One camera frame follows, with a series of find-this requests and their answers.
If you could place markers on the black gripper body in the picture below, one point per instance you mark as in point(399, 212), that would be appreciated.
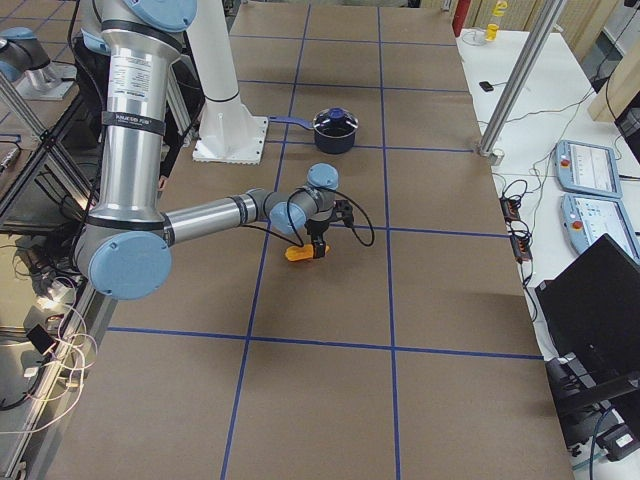
point(317, 228)

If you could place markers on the yellow toy corn cob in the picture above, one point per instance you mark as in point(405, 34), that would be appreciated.
point(296, 254)

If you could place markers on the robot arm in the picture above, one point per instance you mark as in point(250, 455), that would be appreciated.
point(124, 249)
point(26, 64)

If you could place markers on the dark blue saucepan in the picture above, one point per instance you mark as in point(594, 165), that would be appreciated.
point(331, 139)

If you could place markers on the seated person black shirt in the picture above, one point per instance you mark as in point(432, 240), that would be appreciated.
point(98, 66)

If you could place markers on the small black square pad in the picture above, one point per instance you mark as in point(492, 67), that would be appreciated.
point(486, 86)

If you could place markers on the yellow cup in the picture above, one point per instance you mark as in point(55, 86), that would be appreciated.
point(491, 32)

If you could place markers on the near teach pendant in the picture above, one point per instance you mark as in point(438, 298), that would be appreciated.
point(586, 218)

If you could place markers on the teach pendant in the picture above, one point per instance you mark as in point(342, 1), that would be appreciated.
point(586, 218)
point(587, 168)

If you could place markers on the far teach pendant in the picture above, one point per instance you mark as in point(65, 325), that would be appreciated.
point(587, 168)

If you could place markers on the black laptop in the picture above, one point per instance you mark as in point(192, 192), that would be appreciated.
point(592, 313)

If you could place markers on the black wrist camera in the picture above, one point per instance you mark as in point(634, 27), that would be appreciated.
point(343, 212)

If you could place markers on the white camera stand post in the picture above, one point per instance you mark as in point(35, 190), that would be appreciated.
point(228, 132)

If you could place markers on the aluminium frame post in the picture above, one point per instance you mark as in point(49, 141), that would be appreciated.
point(533, 46)

